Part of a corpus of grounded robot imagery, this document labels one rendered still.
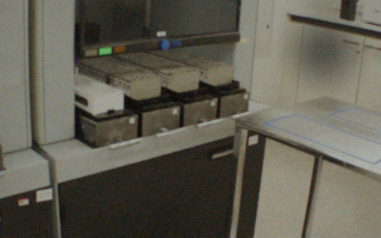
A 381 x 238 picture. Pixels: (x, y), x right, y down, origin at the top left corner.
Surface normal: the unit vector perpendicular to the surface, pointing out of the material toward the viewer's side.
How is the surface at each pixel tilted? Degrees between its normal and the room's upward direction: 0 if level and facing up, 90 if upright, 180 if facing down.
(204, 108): 90
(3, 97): 90
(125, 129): 90
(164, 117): 90
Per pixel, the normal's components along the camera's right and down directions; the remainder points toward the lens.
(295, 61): -0.74, 0.17
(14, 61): 0.67, 0.27
